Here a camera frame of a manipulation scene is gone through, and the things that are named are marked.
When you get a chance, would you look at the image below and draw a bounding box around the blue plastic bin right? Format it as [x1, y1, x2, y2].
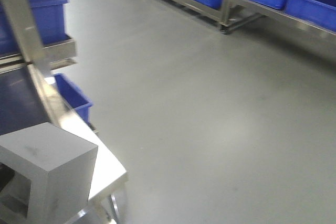
[0, 0, 69, 54]

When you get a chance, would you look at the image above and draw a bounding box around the blue bin under table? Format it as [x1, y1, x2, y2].
[54, 73, 93, 124]

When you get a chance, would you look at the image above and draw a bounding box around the gray hollow foam base block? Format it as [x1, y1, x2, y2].
[1, 123, 98, 223]

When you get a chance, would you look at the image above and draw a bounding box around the distant steel shelving rack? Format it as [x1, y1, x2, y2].
[172, 0, 335, 41]

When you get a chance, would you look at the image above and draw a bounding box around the stainless steel shelf rack frame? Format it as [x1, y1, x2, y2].
[1, 0, 76, 84]

